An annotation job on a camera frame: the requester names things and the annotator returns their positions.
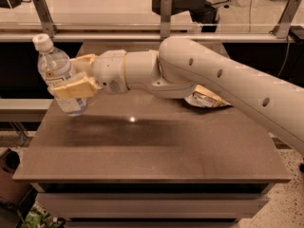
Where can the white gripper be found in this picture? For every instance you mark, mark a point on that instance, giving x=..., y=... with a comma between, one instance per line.
x=109, y=69

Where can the clear blue plastic bottle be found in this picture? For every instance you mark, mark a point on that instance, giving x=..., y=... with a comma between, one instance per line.
x=55, y=67

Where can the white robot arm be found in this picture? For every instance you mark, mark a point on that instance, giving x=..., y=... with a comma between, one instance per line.
x=177, y=67

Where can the glass railing panel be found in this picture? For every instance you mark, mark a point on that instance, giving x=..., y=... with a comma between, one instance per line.
x=242, y=16

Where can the brown yellow chip bag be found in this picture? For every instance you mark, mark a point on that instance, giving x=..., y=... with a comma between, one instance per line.
x=203, y=97

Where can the brown cardboard box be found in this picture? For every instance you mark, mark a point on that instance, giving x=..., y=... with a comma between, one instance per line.
x=11, y=191

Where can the green patterned bag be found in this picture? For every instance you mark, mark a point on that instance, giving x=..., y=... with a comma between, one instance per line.
x=39, y=217

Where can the left metal railing bracket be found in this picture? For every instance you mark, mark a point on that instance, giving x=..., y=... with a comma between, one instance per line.
x=47, y=23

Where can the metal railing bracket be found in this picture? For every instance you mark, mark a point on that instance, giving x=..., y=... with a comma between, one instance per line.
x=47, y=23
x=166, y=8
x=281, y=29

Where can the middle metal railing bracket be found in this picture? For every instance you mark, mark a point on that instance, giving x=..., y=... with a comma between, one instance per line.
x=166, y=8

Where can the right metal railing bracket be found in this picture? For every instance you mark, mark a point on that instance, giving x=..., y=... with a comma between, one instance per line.
x=281, y=29

